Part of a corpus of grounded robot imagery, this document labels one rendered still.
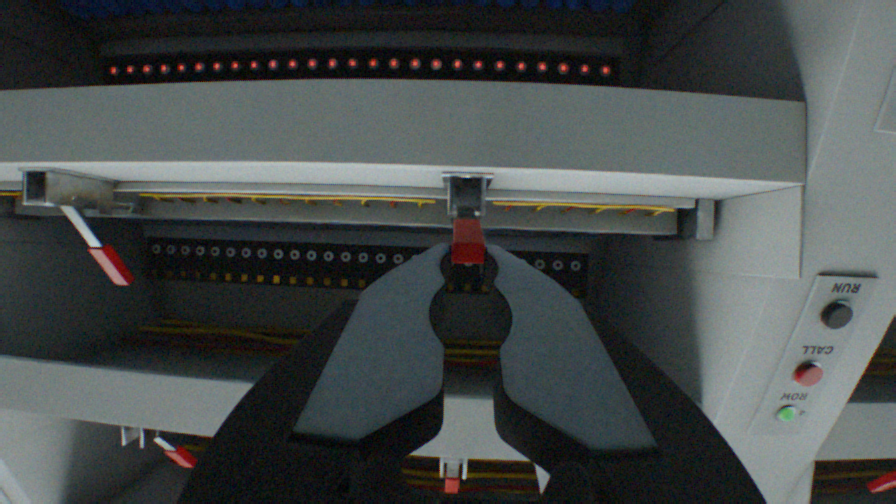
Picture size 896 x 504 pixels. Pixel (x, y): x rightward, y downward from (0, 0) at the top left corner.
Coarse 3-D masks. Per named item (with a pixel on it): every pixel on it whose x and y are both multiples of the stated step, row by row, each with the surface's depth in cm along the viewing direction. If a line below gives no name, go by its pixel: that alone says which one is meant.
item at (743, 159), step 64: (0, 128) 16; (64, 128) 16; (128, 128) 16; (192, 128) 16; (256, 128) 15; (320, 128) 15; (384, 128) 15; (448, 128) 15; (512, 128) 15; (576, 128) 15; (640, 128) 15; (704, 128) 15; (768, 128) 15; (640, 192) 19; (704, 192) 18; (768, 192) 17; (640, 256) 29; (704, 256) 21; (768, 256) 16
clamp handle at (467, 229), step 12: (468, 216) 15; (456, 228) 12; (468, 228) 12; (480, 228) 13; (456, 240) 11; (468, 240) 11; (480, 240) 11; (456, 252) 11; (468, 252) 11; (480, 252) 11
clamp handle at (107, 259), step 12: (72, 216) 19; (84, 216) 19; (84, 228) 19; (96, 240) 20; (96, 252) 20; (108, 252) 21; (108, 264) 21; (120, 264) 22; (120, 276) 22; (132, 276) 23
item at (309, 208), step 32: (0, 192) 22; (128, 192) 24; (160, 192) 23; (192, 192) 23; (384, 224) 23; (416, 224) 22; (448, 224) 22; (512, 224) 22; (544, 224) 22; (576, 224) 22; (608, 224) 22; (640, 224) 22; (672, 224) 21
